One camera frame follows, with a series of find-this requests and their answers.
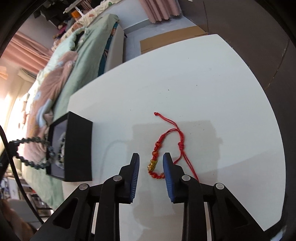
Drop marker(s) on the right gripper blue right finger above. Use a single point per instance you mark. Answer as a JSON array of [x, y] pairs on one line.
[[173, 174]]

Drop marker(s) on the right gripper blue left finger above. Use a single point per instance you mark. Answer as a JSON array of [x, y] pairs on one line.
[[132, 177]]

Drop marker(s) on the black square jewelry box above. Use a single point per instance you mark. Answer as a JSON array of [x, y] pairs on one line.
[[69, 153]]

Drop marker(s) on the left human hand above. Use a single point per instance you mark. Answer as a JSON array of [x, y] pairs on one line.
[[22, 229]]

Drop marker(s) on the pink duck blanket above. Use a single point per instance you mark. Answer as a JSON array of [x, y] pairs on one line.
[[41, 115]]

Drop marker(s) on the flattened cardboard sheet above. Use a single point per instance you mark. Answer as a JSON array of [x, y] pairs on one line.
[[171, 37]]

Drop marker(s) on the green bed sheet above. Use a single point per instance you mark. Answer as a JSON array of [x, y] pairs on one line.
[[85, 70]]

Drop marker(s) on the light green pillow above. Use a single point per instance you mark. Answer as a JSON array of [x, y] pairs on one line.
[[70, 43]]

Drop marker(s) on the pink curtain left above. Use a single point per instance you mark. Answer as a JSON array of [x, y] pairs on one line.
[[27, 53]]

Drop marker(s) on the pink curtain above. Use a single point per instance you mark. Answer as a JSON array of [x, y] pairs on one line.
[[27, 53], [158, 10]]

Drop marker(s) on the pink curtain right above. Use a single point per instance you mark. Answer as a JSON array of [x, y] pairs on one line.
[[158, 10]]

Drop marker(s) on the white bed frame side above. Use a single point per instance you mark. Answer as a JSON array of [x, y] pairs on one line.
[[115, 53]]

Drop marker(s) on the dark wood wall panel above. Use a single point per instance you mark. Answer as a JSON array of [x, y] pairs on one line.
[[264, 46]]

